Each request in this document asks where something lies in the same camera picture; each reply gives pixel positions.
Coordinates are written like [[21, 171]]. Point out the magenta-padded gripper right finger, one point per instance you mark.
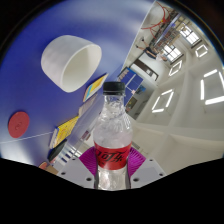
[[148, 171]]

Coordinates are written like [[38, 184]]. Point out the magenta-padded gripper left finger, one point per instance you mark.
[[75, 170]]

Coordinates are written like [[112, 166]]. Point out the clear bottle with red label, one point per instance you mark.
[[112, 140]]

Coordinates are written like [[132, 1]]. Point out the red table tennis paddle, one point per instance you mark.
[[44, 165]]

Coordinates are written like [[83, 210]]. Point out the large yellow book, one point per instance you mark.
[[65, 130]]

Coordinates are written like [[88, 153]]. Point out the flat round red coaster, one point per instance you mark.
[[18, 124]]

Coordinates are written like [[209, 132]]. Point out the small yellow and blue book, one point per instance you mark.
[[95, 87]]

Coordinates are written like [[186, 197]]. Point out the blue partition boards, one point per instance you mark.
[[130, 80]]

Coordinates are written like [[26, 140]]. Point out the ceiling lights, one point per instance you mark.
[[213, 100]]

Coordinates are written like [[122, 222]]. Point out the dark door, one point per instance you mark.
[[146, 68]]

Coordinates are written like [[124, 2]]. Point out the white plastic cup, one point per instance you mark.
[[56, 60]]

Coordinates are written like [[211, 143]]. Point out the small bright window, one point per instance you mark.
[[172, 53]]

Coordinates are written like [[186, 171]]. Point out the colourful shelf unit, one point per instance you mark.
[[171, 28]]

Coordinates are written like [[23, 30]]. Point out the blue table with red legs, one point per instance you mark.
[[156, 25]]

